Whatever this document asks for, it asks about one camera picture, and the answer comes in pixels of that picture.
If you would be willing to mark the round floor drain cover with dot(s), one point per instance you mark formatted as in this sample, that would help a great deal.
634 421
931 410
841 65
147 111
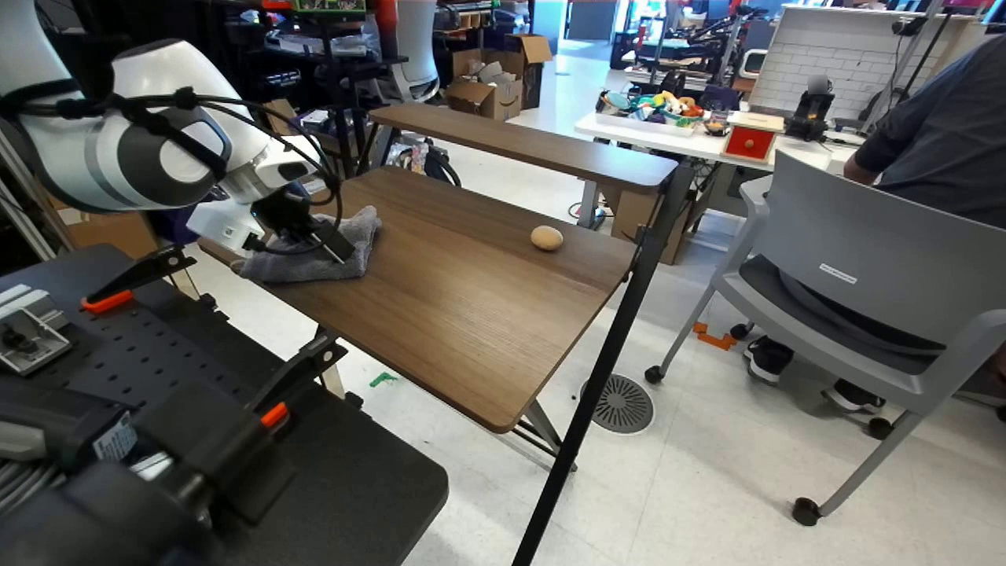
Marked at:
630 406

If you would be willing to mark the cardboard box under desk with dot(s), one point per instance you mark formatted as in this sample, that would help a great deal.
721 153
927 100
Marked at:
637 222

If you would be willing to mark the black perforated robot cart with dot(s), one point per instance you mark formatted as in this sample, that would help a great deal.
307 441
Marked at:
317 503

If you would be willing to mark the colourful toy pile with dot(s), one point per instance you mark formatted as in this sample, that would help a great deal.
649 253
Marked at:
662 105

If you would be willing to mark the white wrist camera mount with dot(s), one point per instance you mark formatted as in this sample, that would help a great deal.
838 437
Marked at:
222 222

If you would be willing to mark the black slanted metal pole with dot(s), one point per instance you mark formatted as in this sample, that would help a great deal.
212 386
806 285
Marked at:
616 346

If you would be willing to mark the white desk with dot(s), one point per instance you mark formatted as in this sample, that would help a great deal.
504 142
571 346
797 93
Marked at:
680 142

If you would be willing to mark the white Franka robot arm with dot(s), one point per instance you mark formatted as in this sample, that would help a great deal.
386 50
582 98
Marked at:
97 158

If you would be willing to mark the orange floor marker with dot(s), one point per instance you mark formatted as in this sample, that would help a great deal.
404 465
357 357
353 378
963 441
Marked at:
711 337

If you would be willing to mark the large brown cardboard box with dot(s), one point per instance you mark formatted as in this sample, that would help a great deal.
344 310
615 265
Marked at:
104 232

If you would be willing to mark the small red box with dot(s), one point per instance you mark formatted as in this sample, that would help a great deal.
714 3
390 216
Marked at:
752 142

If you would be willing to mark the white partition panel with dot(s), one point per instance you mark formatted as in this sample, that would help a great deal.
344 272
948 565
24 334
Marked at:
861 65

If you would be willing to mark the seated person in grey shirt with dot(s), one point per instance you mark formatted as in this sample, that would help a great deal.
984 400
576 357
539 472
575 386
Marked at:
944 137

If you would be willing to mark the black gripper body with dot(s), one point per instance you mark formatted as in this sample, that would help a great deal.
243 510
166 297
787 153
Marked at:
285 207

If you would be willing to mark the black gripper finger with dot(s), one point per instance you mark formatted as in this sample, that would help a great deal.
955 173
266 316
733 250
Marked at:
339 238
327 242

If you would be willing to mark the long wooden side table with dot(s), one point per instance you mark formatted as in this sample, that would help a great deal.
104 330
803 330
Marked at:
523 144

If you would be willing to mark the grey cloth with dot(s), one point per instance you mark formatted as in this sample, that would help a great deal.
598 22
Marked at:
295 268

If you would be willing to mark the small black printed card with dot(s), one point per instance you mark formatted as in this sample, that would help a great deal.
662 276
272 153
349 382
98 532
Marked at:
33 340

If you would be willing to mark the metal table leg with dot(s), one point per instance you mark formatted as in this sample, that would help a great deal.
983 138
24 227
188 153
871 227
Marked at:
537 425

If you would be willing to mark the black desktop device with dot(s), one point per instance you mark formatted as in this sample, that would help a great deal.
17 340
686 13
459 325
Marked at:
810 111

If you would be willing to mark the beige egg-shaped plush toy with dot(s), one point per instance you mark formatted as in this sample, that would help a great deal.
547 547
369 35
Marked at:
544 238

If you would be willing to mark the grey plastic chair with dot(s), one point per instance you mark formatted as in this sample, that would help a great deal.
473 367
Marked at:
869 263

